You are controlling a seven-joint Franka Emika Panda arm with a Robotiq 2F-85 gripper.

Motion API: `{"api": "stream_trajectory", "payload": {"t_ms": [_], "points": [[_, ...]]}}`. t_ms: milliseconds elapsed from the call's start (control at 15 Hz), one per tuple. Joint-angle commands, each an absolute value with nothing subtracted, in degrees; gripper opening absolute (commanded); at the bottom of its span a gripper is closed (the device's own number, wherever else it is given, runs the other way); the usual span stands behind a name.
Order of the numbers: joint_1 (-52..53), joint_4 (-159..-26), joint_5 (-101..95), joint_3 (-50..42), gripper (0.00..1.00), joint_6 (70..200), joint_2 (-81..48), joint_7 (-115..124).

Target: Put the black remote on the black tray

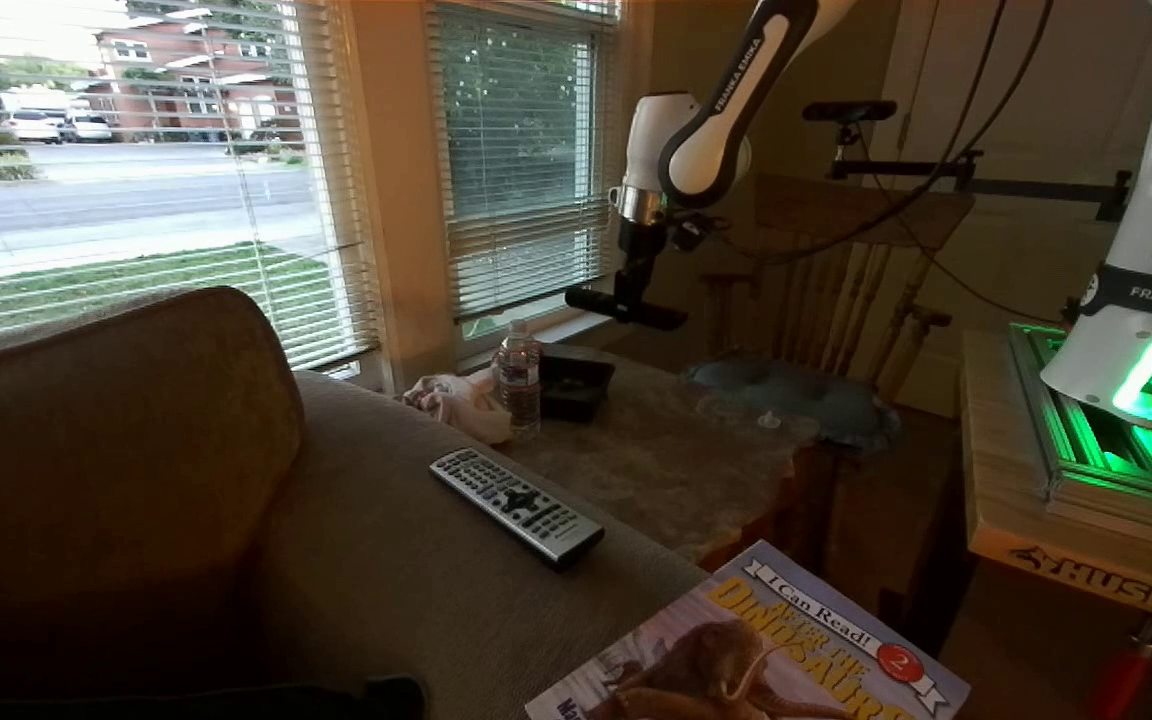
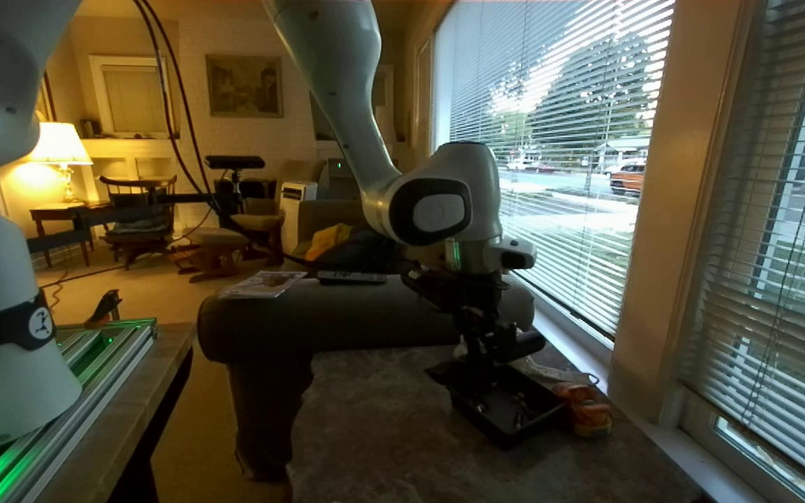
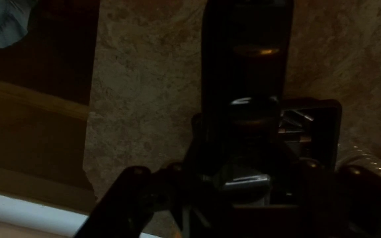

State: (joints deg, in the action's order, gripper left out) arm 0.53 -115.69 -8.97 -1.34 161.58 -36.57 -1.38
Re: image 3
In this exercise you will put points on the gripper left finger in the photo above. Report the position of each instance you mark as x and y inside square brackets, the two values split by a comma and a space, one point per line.
[134, 201]

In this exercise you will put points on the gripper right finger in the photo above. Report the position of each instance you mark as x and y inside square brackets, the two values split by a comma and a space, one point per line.
[349, 198]

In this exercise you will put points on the brown wooden cabinet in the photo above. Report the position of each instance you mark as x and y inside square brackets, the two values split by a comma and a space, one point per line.
[28, 132]

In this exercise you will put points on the light blue cloth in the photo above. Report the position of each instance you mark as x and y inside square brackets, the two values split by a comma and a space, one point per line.
[2, 19]

